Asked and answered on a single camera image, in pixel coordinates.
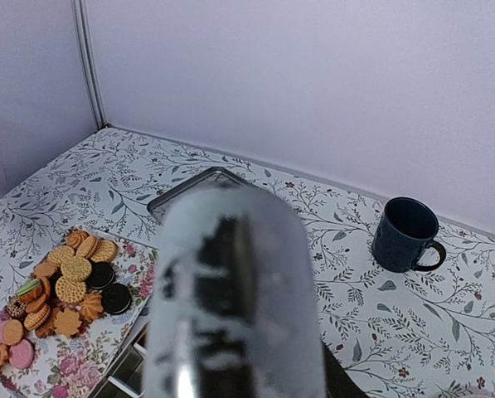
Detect silver tin lid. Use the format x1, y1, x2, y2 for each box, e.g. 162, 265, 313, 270
146, 166, 256, 227

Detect dark blue mug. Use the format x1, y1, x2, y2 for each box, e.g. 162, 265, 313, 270
371, 197, 447, 273

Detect pink divided cookie tin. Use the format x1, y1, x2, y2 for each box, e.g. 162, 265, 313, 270
90, 317, 148, 398

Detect orange swirl cookie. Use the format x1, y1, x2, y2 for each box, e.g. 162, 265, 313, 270
80, 291, 104, 323

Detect floral rectangular tray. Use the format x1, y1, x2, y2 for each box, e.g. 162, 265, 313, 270
0, 229, 159, 397

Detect round beige biscuit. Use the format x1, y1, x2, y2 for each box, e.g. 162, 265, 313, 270
61, 256, 92, 282
55, 276, 87, 304

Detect left aluminium frame post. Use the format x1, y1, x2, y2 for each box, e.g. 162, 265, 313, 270
71, 0, 108, 130

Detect silver white tongs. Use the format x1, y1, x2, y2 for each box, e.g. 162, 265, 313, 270
143, 187, 326, 397

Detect pink sandwich cookie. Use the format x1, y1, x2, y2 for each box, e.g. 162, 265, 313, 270
9, 339, 34, 370

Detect beige sandwich biscuit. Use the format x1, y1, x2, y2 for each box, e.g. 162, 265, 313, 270
90, 240, 118, 263

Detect chocolate sprinkle cookie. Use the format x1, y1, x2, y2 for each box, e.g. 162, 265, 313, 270
6, 296, 27, 319

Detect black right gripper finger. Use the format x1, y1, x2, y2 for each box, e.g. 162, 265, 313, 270
323, 352, 367, 398

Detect green sandwich cookie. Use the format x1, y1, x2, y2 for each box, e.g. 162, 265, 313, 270
16, 279, 41, 297

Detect black sandwich cookie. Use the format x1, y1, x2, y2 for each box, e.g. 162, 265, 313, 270
85, 262, 115, 290
101, 283, 132, 315

